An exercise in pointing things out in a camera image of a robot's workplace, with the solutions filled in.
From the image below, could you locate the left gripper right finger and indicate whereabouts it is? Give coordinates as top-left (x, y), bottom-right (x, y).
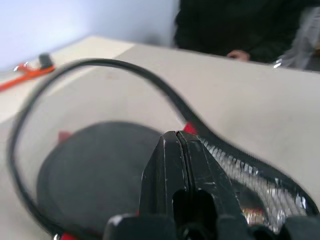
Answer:
top-left (177, 129), bottom-right (245, 219)

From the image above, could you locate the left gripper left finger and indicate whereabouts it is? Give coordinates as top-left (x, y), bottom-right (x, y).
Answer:
top-left (138, 130), bottom-right (189, 219)

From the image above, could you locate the black table tennis paddle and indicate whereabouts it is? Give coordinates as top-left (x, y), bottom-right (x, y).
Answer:
top-left (36, 121), bottom-right (166, 236)

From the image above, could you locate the person's bare hand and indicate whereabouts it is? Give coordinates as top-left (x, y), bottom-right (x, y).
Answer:
top-left (226, 49), bottom-right (251, 62)

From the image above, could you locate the person in black clothing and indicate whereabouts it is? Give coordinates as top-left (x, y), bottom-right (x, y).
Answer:
top-left (173, 0), bottom-right (316, 64)

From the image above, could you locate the orange hacksaw frame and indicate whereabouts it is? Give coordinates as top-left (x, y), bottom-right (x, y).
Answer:
top-left (0, 51), bottom-right (59, 92)

